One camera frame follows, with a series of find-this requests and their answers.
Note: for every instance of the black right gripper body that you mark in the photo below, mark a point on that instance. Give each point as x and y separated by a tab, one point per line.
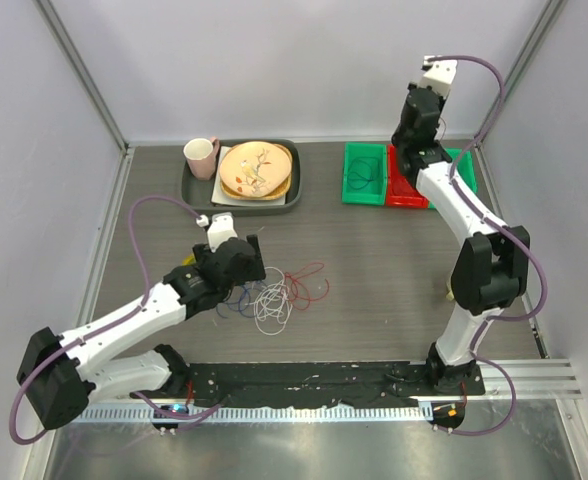
397	137

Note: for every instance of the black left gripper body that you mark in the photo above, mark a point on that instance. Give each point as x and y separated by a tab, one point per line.
248	276

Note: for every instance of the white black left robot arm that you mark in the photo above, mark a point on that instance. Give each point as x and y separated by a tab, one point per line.
61	375

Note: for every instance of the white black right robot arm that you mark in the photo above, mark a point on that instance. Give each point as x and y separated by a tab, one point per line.
491	269

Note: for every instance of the right green bin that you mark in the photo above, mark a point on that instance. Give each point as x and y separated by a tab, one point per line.
465	167

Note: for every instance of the green bin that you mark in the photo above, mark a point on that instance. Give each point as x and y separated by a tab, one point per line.
465	167
364	174

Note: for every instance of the white square plate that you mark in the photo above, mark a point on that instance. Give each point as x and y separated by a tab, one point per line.
219	185

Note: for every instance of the red bin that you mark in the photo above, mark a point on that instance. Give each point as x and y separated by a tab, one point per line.
399	192

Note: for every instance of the left green bin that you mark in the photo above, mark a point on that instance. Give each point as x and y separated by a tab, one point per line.
364	174

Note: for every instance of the orange bird pattern plate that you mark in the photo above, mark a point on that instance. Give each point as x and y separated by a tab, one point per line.
256	167

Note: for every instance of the dark grey tray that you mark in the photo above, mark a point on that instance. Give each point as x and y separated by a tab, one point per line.
208	196

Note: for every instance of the pink mug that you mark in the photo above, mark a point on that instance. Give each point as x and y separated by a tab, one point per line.
201	156

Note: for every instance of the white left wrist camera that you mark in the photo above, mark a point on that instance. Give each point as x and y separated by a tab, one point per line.
219	228

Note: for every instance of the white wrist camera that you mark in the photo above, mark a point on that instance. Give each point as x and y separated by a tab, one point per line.
219	228
438	75

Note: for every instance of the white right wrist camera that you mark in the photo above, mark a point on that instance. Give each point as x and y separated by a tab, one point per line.
438	75

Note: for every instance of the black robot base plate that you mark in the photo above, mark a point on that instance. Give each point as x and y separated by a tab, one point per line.
314	385

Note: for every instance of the slotted cable duct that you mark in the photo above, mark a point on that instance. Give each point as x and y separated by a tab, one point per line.
138	413

